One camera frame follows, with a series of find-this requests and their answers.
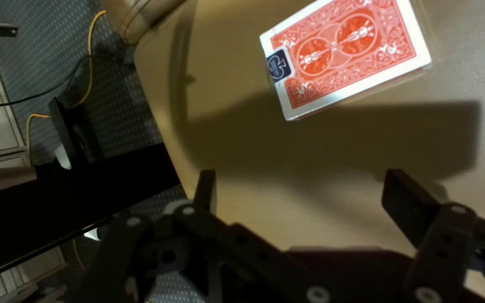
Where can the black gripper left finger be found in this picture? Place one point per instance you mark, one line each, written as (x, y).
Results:
(209, 263)

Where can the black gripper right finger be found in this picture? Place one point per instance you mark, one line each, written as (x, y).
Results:
(455, 253)

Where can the red playing card box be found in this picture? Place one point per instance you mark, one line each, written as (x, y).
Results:
(349, 51)

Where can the tan leather sofa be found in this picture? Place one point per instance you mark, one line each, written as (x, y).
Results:
(310, 157)

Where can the black metal bar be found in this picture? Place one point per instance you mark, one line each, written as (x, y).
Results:
(58, 208)

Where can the grey dotted mat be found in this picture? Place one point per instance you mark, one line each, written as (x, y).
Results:
(41, 61)

